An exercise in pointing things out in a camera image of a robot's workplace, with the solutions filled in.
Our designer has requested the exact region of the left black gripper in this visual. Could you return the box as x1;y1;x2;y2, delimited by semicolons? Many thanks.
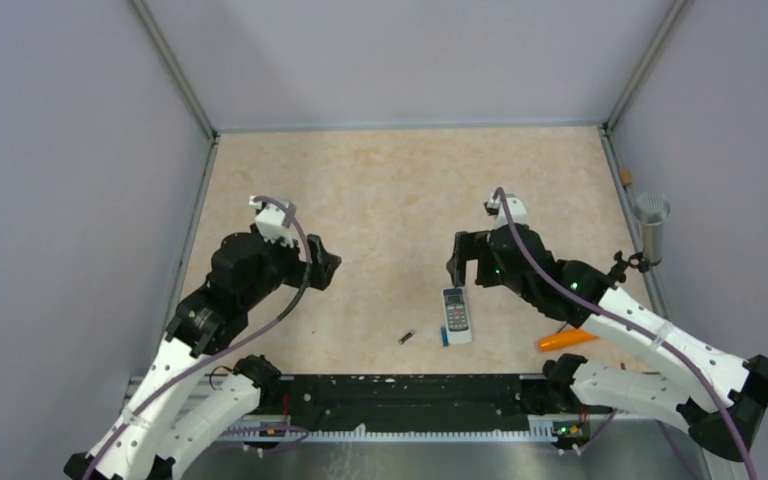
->
243;228;341;307

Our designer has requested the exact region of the white remote control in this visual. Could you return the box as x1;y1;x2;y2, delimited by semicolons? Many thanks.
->
441;287;473;346

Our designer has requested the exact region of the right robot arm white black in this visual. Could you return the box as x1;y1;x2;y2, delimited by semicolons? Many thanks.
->
446;223;768;463

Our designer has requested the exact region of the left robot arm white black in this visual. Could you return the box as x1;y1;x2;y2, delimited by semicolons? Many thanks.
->
64;230;342;479

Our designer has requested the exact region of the black battery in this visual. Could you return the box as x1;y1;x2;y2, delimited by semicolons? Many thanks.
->
398;330;416;345

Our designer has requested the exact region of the orange carrot toy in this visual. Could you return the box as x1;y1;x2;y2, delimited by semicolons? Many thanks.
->
537;329;598;352

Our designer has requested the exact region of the small cork piece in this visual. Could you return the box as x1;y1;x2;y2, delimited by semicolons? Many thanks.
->
618;168;633;188

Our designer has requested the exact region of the silver metal cylinder cup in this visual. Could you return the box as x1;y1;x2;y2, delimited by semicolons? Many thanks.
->
633;192;671;266

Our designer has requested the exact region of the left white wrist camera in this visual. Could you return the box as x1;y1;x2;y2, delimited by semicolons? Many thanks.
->
249;195;297;248

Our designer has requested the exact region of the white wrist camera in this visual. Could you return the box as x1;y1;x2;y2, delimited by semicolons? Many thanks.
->
484;194;528;230
249;195;297;248

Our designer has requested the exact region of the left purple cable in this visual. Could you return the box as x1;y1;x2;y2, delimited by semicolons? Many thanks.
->
82;195;314;480

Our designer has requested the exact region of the purple cable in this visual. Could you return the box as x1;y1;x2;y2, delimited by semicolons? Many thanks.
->
82;195;314;480
493;186;760;480

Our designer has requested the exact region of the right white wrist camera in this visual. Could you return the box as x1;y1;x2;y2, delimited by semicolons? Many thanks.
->
484;194;528;230

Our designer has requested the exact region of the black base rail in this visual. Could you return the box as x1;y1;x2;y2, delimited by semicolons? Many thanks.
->
254;374;588;433

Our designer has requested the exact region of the black clamp mount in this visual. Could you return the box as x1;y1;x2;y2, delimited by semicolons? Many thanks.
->
607;251;653;284

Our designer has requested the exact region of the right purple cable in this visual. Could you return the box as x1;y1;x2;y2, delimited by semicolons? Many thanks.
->
493;186;760;480

